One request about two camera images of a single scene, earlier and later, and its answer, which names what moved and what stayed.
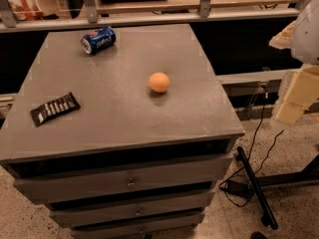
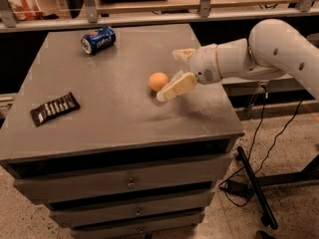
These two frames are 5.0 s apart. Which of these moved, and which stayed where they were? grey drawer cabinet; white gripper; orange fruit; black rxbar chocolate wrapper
Moved: white gripper
Stayed: orange fruit; grey drawer cabinet; black rxbar chocolate wrapper
